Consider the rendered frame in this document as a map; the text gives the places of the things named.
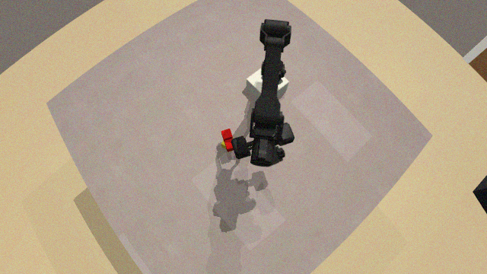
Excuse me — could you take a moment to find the red cube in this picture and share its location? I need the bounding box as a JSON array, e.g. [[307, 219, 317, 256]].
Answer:
[[224, 139, 234, 152], [221, 129, 233, 141]]

